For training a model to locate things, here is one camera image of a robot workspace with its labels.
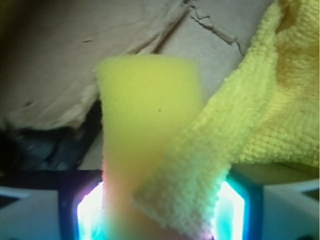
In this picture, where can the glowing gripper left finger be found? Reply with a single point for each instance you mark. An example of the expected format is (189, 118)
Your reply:
(51, 205)

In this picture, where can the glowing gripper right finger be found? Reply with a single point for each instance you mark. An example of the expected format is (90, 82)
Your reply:
(246, 210)

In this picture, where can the yellow terry cloth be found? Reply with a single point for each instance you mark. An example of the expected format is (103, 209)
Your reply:
(267, 110)

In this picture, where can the yellow sponge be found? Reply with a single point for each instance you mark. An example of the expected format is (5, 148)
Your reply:
(145, 101)

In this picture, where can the brown paper bag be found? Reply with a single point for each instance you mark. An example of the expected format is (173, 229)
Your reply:
(49, 110)

